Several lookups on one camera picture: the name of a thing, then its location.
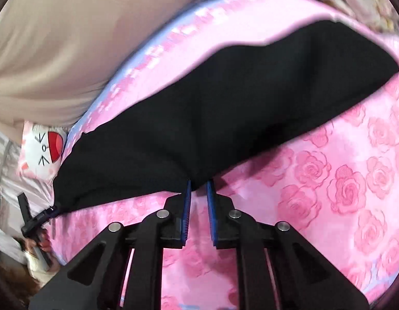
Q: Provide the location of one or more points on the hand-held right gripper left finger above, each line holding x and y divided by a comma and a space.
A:
186, 214

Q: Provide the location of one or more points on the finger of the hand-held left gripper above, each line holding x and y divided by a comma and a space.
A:
44, 216

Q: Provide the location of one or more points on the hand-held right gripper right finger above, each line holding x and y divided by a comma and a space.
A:
212, 214

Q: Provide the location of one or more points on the black pants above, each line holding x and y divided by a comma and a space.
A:
219, 119

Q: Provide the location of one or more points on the person's left hand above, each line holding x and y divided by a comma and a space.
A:
46, 240

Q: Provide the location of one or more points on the cat face pillow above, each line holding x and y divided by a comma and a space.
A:
41, 148

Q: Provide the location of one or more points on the brown furry cloth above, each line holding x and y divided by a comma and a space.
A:
12, 284

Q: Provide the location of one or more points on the pink rose bedsheet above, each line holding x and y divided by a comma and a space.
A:
315, 184

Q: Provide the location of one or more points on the beige cloth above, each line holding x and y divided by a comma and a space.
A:
73, 55

